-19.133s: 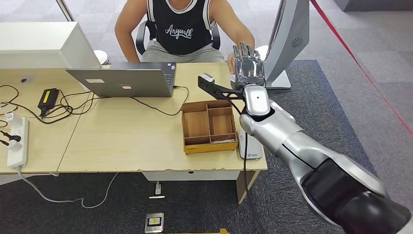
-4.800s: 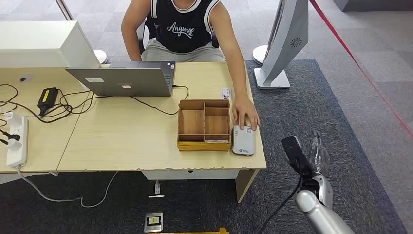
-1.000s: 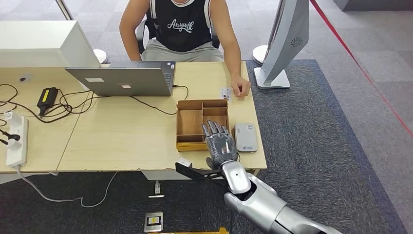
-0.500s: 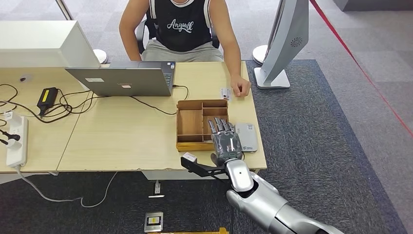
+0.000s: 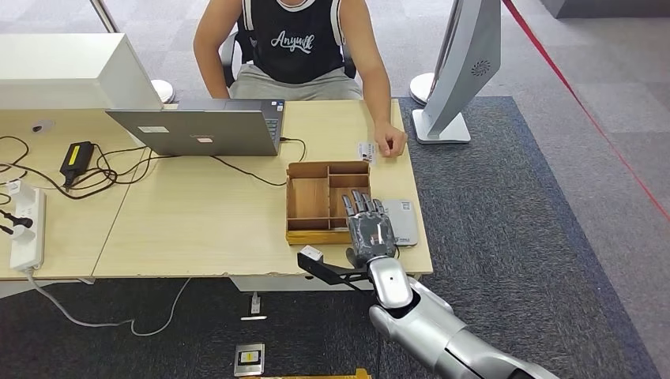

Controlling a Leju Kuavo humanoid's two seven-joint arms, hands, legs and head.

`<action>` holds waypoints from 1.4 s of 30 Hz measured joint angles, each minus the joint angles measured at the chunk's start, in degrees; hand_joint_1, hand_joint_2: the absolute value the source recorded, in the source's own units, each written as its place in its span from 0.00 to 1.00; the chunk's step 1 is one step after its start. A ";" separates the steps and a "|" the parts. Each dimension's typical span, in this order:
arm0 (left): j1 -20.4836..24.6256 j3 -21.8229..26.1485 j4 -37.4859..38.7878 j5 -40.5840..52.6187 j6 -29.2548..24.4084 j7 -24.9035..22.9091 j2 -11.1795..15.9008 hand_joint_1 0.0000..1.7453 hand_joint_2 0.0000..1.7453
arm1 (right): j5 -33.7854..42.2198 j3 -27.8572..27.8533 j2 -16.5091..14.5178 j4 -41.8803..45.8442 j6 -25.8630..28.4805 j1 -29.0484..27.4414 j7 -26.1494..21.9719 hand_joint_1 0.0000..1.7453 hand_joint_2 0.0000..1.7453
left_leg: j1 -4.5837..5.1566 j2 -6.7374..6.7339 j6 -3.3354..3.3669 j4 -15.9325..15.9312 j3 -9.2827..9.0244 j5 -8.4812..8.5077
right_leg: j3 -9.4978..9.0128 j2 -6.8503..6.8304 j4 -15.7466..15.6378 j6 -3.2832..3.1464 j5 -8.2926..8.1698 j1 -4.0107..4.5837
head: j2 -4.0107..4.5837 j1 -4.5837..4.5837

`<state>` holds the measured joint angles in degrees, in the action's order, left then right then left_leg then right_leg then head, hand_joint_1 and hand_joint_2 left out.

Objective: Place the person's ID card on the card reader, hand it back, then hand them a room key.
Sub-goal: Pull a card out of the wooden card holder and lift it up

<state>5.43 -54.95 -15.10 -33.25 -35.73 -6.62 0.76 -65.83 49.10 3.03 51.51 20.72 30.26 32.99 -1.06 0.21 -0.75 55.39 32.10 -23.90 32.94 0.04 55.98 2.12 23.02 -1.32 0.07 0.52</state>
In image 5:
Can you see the red barrier belt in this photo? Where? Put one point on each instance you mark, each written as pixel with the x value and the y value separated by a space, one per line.
pixel 576 97

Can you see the person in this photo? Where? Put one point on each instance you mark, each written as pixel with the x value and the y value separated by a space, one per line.
pixel 293 52

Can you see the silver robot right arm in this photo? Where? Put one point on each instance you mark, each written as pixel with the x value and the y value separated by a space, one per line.
pixel 434 329

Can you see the white under-desk panel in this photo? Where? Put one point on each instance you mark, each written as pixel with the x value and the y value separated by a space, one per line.
pixel 272 283

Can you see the white power strip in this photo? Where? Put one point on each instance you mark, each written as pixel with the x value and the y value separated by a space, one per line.
pixel 30 242

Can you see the light wood desk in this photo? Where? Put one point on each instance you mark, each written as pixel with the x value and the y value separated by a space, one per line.
pixel 69 233
pixel 209 225

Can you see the stanchion with round white base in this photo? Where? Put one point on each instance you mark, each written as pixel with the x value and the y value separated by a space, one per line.
pixel 417 89
pixel 164 92

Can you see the black plug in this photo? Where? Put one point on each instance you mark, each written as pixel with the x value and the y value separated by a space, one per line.
pixel 20 222

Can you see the person's right forearm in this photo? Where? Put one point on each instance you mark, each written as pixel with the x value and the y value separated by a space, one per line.
pixel 209 73

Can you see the white card reader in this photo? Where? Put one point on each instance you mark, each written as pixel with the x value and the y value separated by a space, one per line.
pixel 405 219

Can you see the metal floor socket box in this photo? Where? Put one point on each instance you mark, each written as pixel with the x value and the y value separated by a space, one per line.
pixel 249 359

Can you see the black laptop power adapter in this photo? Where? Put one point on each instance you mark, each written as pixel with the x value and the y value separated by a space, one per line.
pixel 77 158

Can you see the person's left forearm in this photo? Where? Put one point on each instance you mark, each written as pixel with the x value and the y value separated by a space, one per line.
pixel 379 91

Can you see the floor socket with open lid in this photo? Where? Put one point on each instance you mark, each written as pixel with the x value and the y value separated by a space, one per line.
pixel 255 303

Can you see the wooden compartment organizer box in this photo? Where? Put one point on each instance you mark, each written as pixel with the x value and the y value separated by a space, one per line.
pixel 309 198

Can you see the dark grey rug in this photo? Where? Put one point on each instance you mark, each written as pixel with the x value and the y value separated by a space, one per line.
pixel 523 209

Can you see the person's left hand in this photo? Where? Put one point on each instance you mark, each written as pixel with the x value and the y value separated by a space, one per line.
pixel 391 140

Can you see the large white box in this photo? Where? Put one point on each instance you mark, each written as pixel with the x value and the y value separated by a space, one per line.
pixel 63 70

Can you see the white ID card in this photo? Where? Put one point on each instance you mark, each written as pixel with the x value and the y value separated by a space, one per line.
pixel 366 153

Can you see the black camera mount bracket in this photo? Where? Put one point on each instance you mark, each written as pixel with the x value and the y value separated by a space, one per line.
pixel 335 273

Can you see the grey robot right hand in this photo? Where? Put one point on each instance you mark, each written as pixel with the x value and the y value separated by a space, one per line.
pixel 371 233

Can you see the grey laptop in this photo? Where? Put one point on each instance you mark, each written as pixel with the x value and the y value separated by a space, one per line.
pixel 201 131

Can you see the silver kiosk stand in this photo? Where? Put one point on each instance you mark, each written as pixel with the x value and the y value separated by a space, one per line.
pixel 463 65

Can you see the white desk support panel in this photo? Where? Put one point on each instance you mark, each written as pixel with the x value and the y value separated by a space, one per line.
pixel 21 289

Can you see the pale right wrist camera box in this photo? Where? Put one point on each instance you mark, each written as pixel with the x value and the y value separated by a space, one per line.
pixel 311 253

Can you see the black office chair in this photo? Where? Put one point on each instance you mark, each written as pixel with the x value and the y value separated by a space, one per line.
pixel 230 57

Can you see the grey block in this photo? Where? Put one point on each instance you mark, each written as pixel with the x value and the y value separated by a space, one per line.
pixel 602 8

